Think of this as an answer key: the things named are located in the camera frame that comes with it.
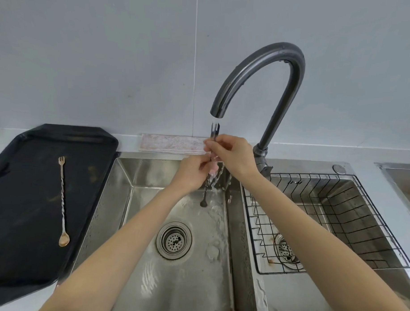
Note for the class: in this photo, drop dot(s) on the round metal drain strainer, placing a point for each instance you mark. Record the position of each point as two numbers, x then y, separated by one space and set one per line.
173 240

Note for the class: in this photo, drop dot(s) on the person's left fingers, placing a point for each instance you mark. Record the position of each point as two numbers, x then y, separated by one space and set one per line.
209 166

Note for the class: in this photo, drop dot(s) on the person's right thumb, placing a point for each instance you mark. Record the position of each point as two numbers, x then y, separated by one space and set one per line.
216 150

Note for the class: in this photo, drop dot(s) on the person's left forearm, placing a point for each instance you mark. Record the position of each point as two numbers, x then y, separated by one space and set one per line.
121 244

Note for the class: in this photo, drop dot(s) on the rusty metal drain strainer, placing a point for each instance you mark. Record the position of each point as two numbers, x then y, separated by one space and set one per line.
285 252

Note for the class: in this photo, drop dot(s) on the person's right hand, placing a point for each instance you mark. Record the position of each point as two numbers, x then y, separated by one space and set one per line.
238 156

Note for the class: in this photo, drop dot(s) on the round metal sink cap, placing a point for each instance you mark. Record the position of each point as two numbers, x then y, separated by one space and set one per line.
340 169

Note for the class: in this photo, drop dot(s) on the black baking tray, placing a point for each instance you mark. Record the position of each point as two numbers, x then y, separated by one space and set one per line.
25 204

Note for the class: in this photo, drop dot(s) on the dark grey gooseneck faucet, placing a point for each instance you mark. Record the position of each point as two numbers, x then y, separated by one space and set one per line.
270 95

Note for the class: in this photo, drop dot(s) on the pinkish white dish cloth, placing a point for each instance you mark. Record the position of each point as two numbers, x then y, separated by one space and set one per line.
168 143

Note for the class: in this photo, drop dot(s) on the gold twisted bar spoon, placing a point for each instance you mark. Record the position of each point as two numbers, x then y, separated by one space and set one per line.
61 202

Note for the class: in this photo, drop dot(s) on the person's right forearm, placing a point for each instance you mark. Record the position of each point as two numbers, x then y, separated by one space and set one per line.
322 245

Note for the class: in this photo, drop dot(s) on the silver twisted bar spoon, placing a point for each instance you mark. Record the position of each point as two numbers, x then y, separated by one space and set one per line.
205 194

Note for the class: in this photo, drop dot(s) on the stainless steel double sink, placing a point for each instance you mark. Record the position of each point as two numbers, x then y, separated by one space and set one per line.
187 277

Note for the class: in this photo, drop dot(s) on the person's left hand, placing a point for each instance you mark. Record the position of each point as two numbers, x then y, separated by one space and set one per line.
187 173

